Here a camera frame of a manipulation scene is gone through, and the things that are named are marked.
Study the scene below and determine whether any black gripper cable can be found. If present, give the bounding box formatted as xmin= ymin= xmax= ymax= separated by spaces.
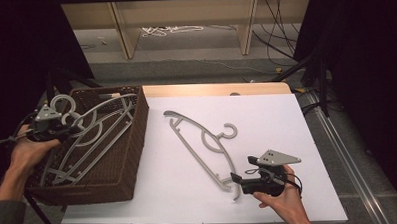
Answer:
xmin=0 ymin=110 xmax=66 ymax=224
xmin=243 ymin=165 xmax=305 ymax=200

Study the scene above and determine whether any light wooden shelf unit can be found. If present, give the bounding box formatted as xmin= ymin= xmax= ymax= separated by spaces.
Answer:
xmin=61 ymin=0 xmax=314 ymax=63

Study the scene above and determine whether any coiled white cable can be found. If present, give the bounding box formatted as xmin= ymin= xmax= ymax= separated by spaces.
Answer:
xmin=140 ymin=24 xmax=206 ymax=39

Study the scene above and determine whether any person's left hand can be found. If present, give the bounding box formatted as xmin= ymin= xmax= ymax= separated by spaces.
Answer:
xmin=7 ymin=122 xmax=64 ymax=185

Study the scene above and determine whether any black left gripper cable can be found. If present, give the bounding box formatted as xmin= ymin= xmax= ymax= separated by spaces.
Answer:
xmin=0 ymin=110 xmax=66 ymax=224

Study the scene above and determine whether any brown wicker basket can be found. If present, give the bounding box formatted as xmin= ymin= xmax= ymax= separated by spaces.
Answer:
xmin=20 ymin=85 xmax=154 ymax=208

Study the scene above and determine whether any light wooden table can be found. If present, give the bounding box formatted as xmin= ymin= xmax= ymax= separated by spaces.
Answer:
xmin=142 ymin=81 xmax=293 ymax=100

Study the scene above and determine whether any bundle of black cables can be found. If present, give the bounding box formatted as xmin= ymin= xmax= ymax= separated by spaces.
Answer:
xmin=252 ymin=0 xmax=303 ymax=68

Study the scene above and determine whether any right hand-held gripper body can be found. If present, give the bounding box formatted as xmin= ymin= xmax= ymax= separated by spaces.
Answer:
xmin=239 ymin=147 xmax=303 ymax=199

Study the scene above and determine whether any person's right hand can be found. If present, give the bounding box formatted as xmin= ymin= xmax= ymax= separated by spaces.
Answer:
xmin=251 ymin=163 xmax=306 ymax=224

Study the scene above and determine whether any black metal stand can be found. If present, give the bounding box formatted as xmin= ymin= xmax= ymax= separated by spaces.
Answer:
xmin=44 ymin=63 xmax=104 ymax=111
xmin=269 ymin=48 xmax=332 ymax=119

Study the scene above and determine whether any white board sheet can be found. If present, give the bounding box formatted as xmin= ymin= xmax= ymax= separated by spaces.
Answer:
xmin=56 ymin=90 xmax=348 ymax=224

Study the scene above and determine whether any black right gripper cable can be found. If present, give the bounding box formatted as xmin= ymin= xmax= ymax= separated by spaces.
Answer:
xmin=243 ymin=165 xmax=305 ymax=200

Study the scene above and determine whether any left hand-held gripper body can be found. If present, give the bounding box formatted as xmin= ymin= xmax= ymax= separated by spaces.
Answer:
xmin=25 ymin=103 xmax=70 ymax=144

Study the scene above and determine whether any aluminium rail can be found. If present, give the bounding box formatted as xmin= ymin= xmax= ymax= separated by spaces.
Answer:
xmin=304 ymin=87 xmax=394 ymax=224

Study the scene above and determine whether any dark curtain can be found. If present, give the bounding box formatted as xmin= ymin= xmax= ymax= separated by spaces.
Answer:
xmin=0 ymin=0 xmax=99 ymax=198
xmin=292 ymin=0 xmax=397 ymax=220

